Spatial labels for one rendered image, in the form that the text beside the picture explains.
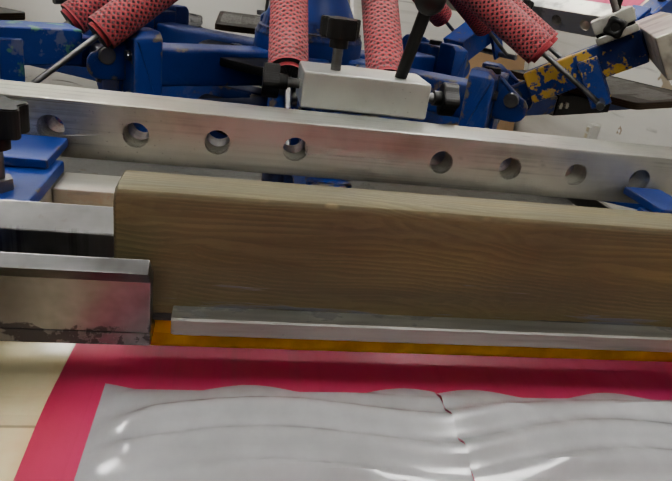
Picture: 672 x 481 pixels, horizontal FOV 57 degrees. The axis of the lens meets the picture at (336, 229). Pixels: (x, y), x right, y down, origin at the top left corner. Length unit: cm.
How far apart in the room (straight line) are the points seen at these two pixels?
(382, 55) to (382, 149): 25
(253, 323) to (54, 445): 11
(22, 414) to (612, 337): 32
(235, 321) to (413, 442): 11
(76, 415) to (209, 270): 9
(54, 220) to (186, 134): 21
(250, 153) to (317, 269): 24
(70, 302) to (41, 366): 5
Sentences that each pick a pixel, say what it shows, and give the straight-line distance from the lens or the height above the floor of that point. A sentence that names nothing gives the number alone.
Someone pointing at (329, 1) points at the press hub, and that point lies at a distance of 111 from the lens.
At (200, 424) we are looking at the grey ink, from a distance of 32.
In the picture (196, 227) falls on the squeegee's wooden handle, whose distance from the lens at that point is 32.
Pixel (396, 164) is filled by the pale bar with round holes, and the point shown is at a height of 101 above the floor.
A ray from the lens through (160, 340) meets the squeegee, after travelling 36.
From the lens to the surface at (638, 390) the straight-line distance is 44.
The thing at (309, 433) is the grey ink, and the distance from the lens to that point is 31.
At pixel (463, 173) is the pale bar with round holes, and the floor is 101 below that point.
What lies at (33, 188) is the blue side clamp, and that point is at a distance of 48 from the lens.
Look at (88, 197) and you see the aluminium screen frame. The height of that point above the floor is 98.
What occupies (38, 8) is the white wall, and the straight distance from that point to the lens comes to 465.
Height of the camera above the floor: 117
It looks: 23 degrees down
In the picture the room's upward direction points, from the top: 8 degrees clockwise
